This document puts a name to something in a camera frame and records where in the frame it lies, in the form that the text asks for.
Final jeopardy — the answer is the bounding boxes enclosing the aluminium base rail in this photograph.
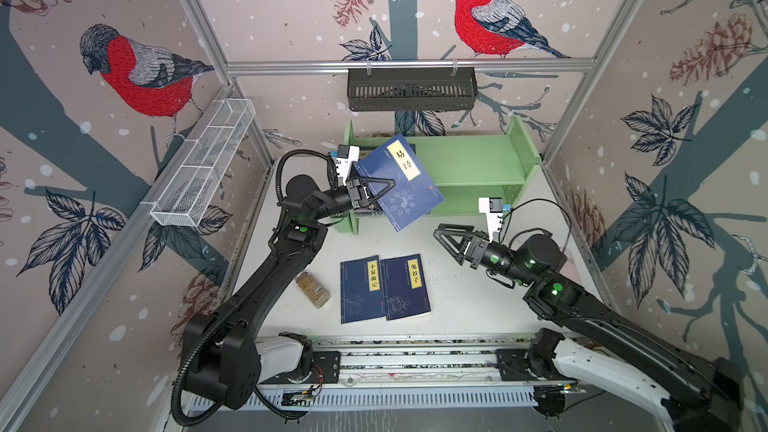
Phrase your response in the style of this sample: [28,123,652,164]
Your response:
[257,334,601,412]

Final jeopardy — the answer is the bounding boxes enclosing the green wooden shelf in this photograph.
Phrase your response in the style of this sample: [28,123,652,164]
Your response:
[340,115,544,236]

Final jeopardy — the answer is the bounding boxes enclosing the blue book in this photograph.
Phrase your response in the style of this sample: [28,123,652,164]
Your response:
[355,134,444,231]
[340,255,386,324]
[380,254,431,321]

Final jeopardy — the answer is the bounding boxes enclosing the colourful illustrated large book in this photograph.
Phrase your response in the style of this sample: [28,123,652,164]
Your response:
[353,203,391,217]

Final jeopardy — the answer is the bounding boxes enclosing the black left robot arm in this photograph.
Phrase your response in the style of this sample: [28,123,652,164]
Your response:
[170,149,396,427]

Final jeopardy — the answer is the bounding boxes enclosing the spice jar brown contents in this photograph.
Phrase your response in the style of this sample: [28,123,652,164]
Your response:
[295,271,330,309]

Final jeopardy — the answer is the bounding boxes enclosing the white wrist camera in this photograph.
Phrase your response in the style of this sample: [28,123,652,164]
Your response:
[333,144,360,184]
[478,197,504,241]

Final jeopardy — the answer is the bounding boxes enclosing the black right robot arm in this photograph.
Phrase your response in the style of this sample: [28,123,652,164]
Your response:
[433,217,744,431]

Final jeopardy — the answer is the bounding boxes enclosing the pink phone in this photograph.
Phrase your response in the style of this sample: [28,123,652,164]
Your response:
[561,249,583,285]

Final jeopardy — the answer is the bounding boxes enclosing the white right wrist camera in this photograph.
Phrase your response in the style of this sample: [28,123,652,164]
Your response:
[478,197,504,241]

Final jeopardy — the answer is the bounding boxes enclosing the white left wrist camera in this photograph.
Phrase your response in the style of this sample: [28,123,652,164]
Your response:
[333,144,360,184]

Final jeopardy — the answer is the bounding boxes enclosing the black hanging basket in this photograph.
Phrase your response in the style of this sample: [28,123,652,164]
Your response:
[347,67,478,112]

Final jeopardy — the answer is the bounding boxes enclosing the green plastic hanging bin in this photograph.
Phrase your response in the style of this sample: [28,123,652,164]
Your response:
[331,213,352,233]

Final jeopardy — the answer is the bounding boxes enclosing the white wire mesh basket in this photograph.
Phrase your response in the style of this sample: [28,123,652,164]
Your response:
[150,98,255,227]

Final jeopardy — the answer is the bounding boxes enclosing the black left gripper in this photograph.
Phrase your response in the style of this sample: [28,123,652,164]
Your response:
[310,180,393,224]

